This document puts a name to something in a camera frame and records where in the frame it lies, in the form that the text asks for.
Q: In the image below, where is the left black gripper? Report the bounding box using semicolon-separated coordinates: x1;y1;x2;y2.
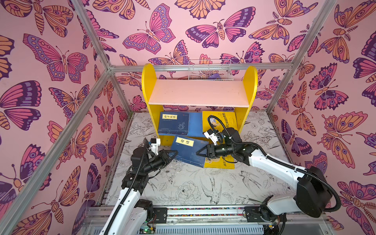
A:
140;150;176;176

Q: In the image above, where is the navy book bottom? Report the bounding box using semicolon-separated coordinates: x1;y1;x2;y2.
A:
171;135;209;168

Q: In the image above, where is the yellow cartoon book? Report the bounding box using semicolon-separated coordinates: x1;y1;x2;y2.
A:
202;111;238;132
204;156;235;169

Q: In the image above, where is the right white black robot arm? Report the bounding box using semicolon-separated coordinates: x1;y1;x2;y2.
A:
196;115;341;222

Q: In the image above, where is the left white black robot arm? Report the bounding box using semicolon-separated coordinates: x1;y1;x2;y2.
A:
100;139;178;235

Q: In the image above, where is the yellow wooden bookshelf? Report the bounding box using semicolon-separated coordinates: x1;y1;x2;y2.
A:
142;64;258;132

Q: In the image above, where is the small green circuit board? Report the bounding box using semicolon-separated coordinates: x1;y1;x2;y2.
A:
139;227;156;235

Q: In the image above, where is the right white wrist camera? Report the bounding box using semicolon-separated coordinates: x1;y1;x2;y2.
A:
203;129;222;146

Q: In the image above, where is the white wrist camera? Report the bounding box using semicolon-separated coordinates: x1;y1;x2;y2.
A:
149;138;161;155
203;129;222;146

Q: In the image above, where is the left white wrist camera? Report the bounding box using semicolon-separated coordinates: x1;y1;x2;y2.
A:
149;138;161;155

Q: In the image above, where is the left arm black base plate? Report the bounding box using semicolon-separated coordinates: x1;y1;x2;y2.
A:
153;208;168;224

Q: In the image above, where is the aluminium mounting rail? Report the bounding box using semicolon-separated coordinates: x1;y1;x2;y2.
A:
77;205;335;235

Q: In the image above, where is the clear wire basket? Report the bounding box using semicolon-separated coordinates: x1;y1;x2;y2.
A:
187;59;234;81

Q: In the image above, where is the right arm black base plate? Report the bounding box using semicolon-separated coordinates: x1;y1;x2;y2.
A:
242;206;287;224

